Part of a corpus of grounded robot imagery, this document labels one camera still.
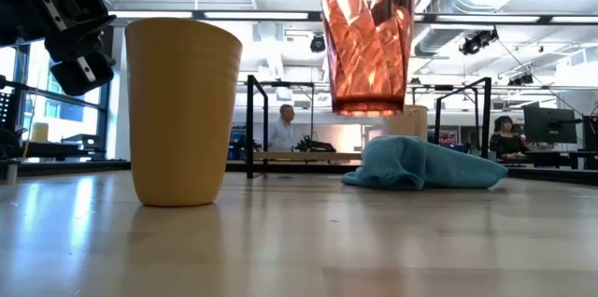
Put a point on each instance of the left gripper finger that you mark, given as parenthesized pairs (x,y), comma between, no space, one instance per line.
(84,75)
(79,12)

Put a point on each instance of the amber faceted plastic tumbler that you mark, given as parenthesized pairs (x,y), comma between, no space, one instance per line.
(369,45)

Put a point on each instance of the large yellow cup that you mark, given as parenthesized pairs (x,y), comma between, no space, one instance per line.
(182,115)

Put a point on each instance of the small beige cup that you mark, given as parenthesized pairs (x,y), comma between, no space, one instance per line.
(413,124)

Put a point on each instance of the black background robot arm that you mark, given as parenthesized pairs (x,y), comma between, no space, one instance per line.
(315,145)

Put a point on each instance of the wooden shelf with black legs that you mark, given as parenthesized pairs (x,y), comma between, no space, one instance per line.
(251,124)

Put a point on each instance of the cardboard box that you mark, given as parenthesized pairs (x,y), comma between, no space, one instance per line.
(39,132)

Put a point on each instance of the black perforated panel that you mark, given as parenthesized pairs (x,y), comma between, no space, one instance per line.
(4,108)

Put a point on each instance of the black ceiling spotlight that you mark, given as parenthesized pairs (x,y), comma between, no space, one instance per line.
(317,44)

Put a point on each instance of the person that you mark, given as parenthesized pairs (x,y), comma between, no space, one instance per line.
(281,133)
(507,140)

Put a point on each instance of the black computer monitor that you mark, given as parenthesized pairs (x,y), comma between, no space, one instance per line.
(549,124)

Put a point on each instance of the blue microfibre cloth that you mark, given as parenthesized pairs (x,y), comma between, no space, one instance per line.
(420,166)

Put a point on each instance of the black ceiling camera cluster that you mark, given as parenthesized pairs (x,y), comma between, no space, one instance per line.
(476,41)

